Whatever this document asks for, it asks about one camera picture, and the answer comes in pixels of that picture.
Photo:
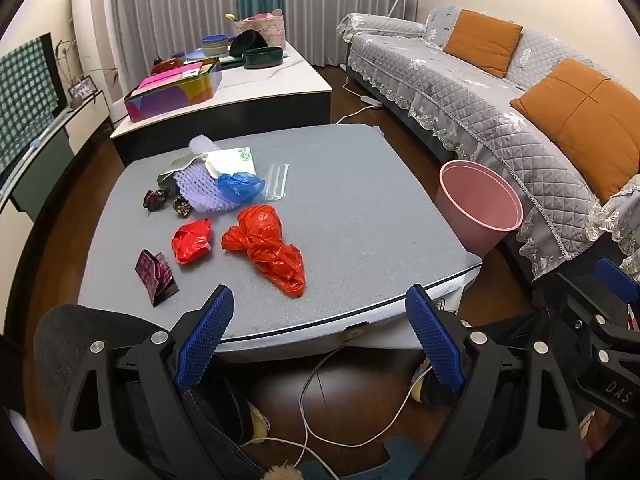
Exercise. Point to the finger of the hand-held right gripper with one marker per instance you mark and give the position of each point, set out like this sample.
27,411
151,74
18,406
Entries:
617,275
590,310

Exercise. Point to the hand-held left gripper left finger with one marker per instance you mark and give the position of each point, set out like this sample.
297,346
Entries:
205,340

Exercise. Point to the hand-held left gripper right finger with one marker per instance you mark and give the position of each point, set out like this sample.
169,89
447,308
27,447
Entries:
435,345

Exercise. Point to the pink plastic bin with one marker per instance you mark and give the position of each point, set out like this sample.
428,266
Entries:
465,215

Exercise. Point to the dark candy wrapper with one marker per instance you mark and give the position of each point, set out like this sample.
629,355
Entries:
155,199
181,206

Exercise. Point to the purple foam net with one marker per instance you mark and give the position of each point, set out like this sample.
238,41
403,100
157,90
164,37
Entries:
200,192

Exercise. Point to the blue plastic bag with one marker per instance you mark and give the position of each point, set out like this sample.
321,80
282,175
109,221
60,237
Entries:
240,186

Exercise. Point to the white packet with green print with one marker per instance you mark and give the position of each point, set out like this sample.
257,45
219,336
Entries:
235,160

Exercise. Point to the white foam net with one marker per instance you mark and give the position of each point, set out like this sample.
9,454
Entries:
200,143

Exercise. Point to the colourful knit slipper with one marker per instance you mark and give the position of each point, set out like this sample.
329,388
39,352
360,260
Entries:
420,385
258,422

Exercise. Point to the person's right leg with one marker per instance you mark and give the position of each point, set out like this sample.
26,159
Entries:
515,325

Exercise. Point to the maroon checkered wrapper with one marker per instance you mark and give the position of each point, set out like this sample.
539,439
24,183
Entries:
152,272

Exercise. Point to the small red plastic bag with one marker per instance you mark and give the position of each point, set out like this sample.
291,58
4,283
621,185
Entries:
190,240

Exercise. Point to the large red plastic bag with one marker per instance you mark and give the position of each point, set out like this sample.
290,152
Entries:
265,245

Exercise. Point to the large orange cushion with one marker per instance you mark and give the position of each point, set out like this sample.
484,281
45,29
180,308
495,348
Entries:
585,120

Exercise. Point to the silver foil packet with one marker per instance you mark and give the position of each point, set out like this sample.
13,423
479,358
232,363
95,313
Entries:
177,167

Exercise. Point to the clear plastic wrapper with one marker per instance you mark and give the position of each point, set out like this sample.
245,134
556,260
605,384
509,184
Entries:
277,180

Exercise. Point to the television cabinet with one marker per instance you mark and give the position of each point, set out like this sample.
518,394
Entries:
45,160

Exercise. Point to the colourful rectangular box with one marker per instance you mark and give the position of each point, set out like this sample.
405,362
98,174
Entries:
170,95

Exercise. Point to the grey quilted sofa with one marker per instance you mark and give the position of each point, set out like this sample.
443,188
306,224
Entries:
450,90

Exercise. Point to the white power strip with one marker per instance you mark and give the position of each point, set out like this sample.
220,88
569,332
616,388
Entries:
371,101

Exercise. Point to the white top coffee table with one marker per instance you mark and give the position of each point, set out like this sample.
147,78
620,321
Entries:
260,85

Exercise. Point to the small orange cushion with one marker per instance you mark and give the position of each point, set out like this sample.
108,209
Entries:
482,40

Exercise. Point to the dark red glass bowl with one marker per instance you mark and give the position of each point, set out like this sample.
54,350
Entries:
166,65

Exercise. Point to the mint green tray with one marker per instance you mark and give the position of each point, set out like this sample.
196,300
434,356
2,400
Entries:
230,59

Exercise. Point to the dark green round container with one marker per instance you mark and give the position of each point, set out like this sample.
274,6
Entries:
262,58

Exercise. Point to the stack of blue bowls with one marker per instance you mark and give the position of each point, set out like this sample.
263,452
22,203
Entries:
216,42

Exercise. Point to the black bowl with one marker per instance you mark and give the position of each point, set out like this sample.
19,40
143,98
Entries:
247,41

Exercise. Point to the green checked covered television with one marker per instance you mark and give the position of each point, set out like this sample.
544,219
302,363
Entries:
25,90

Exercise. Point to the dried branch decoration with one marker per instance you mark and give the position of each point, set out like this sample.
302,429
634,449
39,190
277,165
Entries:
67,57

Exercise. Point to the pink basket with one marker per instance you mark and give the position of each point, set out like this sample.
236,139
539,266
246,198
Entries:
267,27

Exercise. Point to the grey curtain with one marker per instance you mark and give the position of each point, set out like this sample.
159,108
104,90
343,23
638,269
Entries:
170,5
340,10

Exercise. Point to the white standing air conditioner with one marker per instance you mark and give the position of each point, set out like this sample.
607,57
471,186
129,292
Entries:
90,20

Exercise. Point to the small photo frame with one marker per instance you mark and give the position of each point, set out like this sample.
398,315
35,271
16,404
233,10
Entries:
81,89

